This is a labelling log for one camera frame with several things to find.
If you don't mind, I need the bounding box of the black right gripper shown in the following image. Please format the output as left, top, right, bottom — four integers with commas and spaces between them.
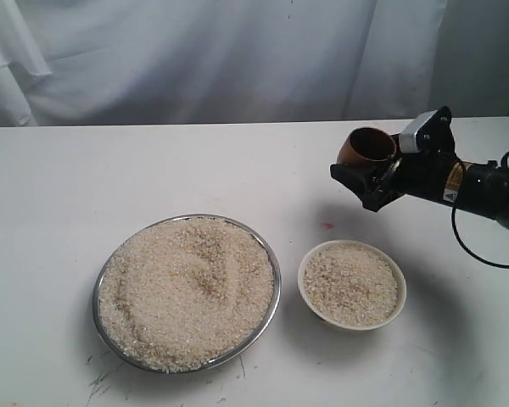
330, 142, 460, 211

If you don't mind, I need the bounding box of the brown wooden cup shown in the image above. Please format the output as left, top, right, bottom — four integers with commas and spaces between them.
337, 127, 397, 166

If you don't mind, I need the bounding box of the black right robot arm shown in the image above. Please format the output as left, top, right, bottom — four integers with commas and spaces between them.
330, 151, 509, 231

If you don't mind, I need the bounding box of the white ceramic bowl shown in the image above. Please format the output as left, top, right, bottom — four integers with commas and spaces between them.
297, 240, 406, 332

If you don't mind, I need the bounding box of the rice in white bowl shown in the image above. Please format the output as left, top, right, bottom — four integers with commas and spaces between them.
303, 243, 398, 326

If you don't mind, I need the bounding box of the large steel rice tray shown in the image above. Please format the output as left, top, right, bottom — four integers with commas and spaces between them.
92, 214, 282, 375

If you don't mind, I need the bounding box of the rice in steel tray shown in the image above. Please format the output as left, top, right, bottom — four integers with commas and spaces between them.
98, 215, 276, 369

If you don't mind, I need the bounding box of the white backdrop cloth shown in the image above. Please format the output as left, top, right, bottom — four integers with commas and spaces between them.
0, 1, 509, 126

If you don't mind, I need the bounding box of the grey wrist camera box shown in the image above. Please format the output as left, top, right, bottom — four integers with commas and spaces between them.
398, 106, 454, 153

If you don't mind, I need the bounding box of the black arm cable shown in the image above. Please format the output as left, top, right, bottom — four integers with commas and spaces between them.
450, 143, 509, 269

